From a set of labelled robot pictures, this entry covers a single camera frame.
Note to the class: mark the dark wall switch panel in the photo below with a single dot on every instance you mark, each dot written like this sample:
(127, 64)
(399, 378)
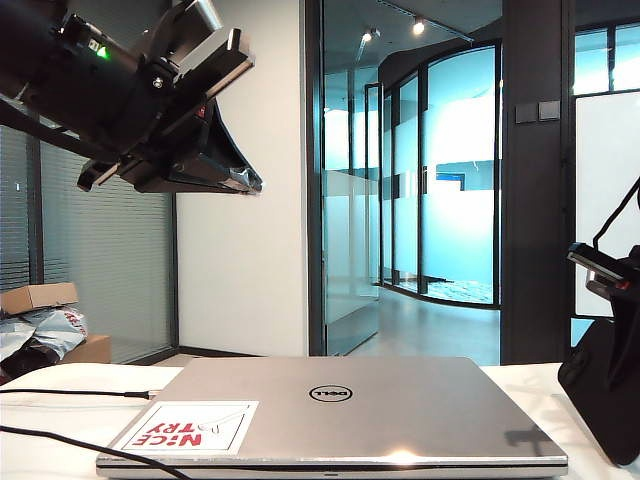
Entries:
(526, 114)
(549, 111)

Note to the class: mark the black left camera bracket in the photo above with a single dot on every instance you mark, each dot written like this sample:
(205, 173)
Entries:
(175, 40)

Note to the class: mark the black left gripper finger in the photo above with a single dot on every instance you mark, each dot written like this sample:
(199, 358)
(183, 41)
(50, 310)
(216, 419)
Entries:
(220, 150)
(200, 186)

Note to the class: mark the black plastic bag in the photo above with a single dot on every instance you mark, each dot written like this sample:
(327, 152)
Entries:
(30, 360)

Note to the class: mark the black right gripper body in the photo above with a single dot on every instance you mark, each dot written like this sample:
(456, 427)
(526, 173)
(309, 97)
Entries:
(610, 272)

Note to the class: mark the ceiling spotlight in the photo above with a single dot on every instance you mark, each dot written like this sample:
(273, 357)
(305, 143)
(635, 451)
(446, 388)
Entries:
(418, 26)
(366, 36)

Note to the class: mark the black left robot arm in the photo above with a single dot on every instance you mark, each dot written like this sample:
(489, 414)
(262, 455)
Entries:
(60, 75)

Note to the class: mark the silver Dell laptop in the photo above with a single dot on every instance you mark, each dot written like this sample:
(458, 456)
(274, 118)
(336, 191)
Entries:
(380, 430)

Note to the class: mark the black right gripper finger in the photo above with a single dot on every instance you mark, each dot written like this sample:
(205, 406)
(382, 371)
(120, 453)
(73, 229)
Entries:
(627, 315)

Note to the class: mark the white NICE TRY sticker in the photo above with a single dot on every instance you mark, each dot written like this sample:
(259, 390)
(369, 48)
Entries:
(170, 435)

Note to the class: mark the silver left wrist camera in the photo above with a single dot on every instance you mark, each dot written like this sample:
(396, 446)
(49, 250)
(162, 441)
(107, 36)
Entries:
(207, 15)

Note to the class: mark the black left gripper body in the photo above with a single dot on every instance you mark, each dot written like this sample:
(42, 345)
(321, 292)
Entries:
(200, 75)

